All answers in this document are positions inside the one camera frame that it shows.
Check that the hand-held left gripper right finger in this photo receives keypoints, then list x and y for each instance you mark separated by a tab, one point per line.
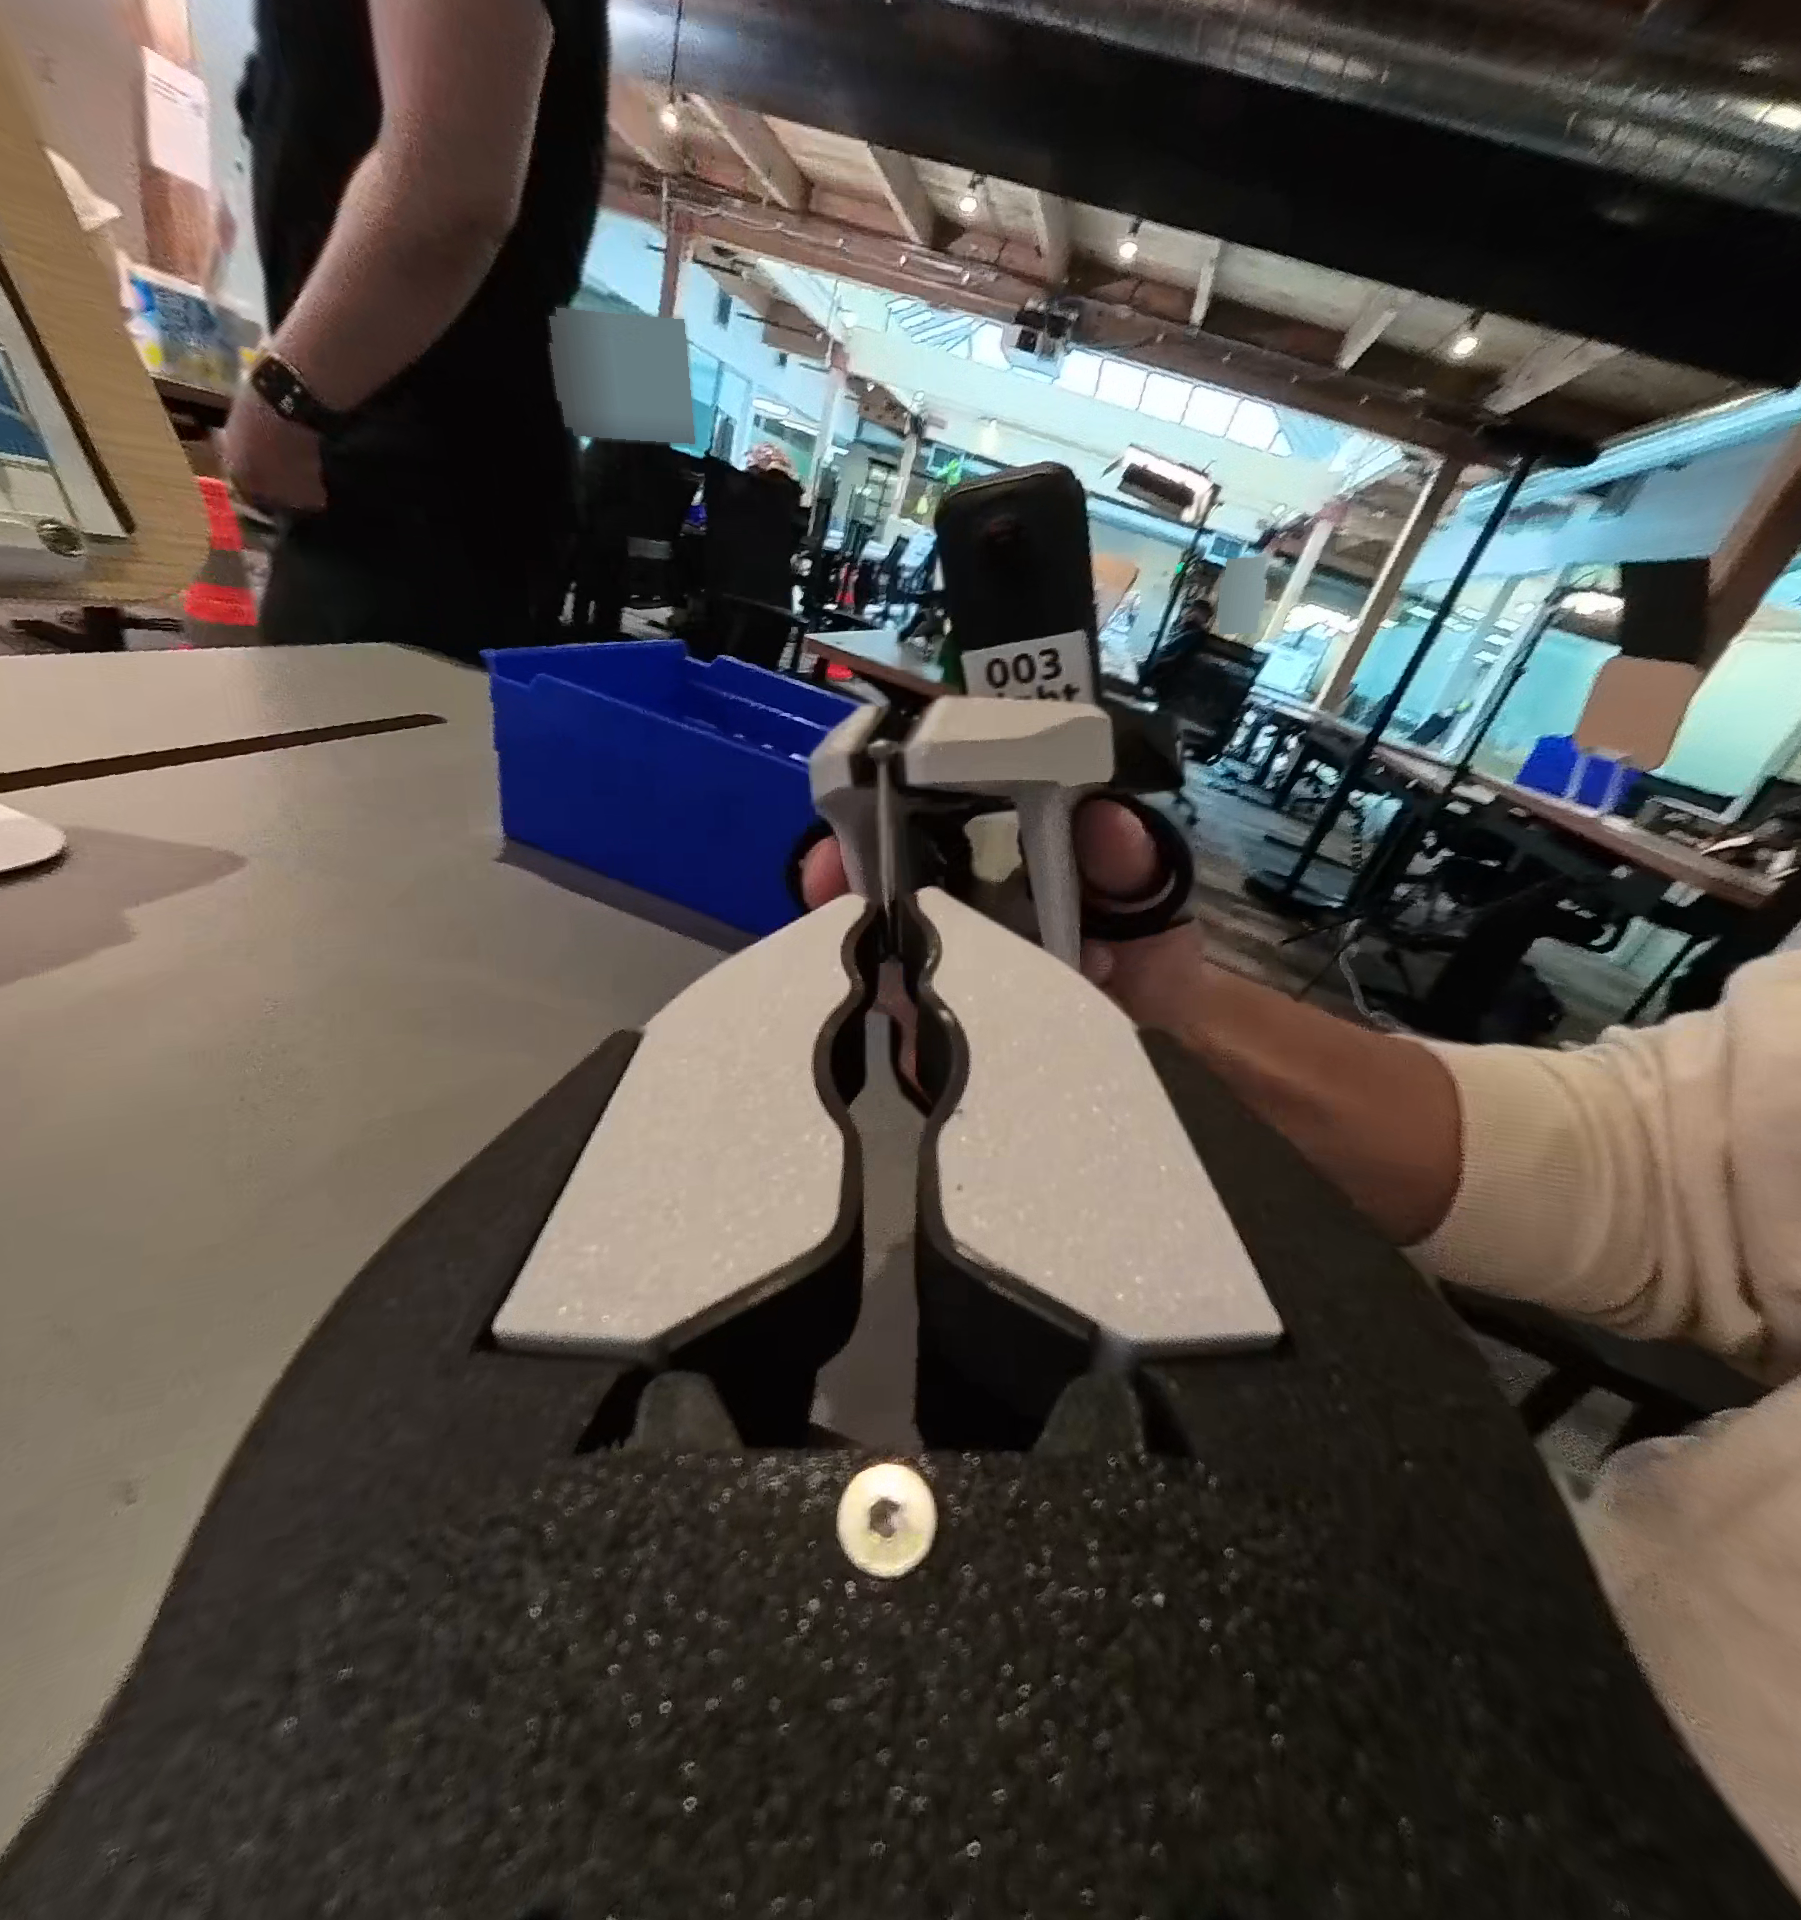
1093	1186

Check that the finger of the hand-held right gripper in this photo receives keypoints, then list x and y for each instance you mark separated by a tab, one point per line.
842	757
1003	744

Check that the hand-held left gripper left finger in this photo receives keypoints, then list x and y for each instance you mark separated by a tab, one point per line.
675	1186

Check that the silver bolt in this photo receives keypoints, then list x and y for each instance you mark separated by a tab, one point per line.
880	841

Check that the blue plastic bin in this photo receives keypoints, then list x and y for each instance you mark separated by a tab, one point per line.
612	777
1583	776

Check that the person's right forearm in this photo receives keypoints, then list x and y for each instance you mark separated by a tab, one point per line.
1338	1112

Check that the person's right hand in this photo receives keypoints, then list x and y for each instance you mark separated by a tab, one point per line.
1158	975

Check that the black light stand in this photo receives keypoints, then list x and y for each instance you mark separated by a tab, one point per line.
1375	719

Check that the wooden office desk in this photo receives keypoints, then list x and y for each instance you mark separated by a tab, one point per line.
1591	841

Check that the brown cardboard sheet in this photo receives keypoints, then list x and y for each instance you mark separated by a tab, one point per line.
1647	709

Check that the orange traffic cone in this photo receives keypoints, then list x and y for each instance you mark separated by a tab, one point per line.
213	589

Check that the black smartwatch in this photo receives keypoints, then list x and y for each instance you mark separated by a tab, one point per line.
286	386

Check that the person's cream sweater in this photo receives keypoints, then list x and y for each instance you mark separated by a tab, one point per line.
1739	1648

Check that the instruction sheet on stand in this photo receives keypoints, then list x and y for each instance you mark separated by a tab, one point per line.
118	376

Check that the black ceiling duct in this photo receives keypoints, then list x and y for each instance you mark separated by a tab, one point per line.
1286	109

